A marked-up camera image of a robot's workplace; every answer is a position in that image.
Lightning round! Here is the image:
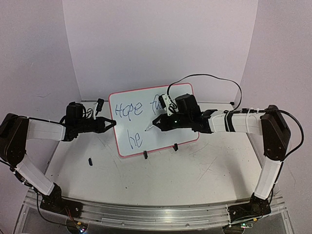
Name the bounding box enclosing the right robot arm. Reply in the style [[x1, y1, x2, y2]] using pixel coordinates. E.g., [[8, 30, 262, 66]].
[[152, 94, 291, 224]]

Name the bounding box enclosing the right circuit board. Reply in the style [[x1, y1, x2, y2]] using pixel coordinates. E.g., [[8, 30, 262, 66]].
[[240, 222, 254, 229]]

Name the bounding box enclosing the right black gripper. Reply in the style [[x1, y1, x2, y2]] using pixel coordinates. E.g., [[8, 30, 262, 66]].
[[151, 112, 189, 132]]

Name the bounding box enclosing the pink framed whiteboard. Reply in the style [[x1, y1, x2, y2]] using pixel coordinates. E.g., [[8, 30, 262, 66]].
[[109, 86, 199, 157]]

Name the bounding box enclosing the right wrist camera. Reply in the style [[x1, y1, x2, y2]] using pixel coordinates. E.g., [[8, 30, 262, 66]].
[[158, 94, 178, 116]]

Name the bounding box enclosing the aluminium front rail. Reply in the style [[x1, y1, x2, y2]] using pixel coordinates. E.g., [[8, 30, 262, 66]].
[[40, 196, 287, 231]]

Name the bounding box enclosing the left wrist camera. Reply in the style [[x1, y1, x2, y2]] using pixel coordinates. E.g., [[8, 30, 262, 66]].
[[93, 98, 104, 119]]

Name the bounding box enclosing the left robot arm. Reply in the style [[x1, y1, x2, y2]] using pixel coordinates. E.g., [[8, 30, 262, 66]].
[[0, 99, 117, 213]]

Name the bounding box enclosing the left circuit board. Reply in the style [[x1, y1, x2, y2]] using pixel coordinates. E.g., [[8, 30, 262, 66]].
[[66, 220, 88, 234]]

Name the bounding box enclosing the circuit board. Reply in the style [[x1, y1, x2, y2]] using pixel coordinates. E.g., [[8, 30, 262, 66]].
[[240, 222, 254, 229], [66, 220, 88, 234]]

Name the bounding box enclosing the black right camera cable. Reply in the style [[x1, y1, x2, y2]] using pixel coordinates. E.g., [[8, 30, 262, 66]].
[[167, 74, 305, 159]]

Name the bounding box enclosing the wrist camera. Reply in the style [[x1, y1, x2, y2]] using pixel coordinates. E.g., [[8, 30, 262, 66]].
[[93, 98, 104, 119], [158, 94, 178, 116]]

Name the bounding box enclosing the black whiteboard stand clip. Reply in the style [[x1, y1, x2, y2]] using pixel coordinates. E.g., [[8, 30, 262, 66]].
[[143, 151, 148, 159]]

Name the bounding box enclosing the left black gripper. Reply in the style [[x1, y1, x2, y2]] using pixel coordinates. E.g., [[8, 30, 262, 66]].
[[76, 115, 117, 132]]

